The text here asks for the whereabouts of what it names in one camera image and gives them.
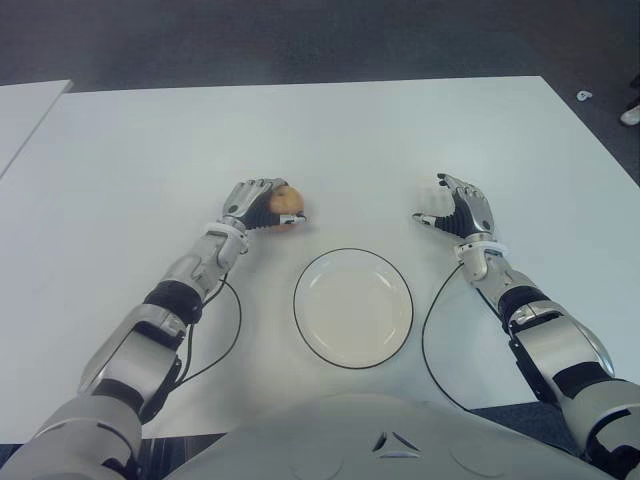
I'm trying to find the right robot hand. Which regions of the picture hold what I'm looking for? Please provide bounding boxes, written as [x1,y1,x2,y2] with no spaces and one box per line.
[411,172,496,239]

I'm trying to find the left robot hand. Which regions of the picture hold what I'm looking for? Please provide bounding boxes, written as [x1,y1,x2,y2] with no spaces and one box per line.
[219,176,307,234]

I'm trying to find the apple with blue sticker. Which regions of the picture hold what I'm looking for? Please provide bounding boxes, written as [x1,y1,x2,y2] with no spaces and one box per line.
[267,185,306,234]

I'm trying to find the white plate black rim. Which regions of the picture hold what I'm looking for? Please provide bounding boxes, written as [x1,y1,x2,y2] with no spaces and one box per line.
[292,248,415,371]

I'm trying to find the neighbouring white table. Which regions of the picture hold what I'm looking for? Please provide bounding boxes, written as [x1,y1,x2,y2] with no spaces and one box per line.
[0,79,74,179]

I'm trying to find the grey robot torso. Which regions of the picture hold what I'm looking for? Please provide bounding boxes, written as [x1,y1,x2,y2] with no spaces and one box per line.
[169,393,616,480]

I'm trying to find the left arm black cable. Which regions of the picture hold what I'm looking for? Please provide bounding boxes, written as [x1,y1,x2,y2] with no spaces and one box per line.
[177,277,244,386]

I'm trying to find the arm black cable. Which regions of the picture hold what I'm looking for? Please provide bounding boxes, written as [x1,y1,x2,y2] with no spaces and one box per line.
[177,277,244,386]
[421,262,476,414]

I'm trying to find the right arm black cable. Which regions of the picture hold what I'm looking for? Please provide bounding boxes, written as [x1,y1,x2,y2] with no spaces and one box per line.
[421,262,476,414]

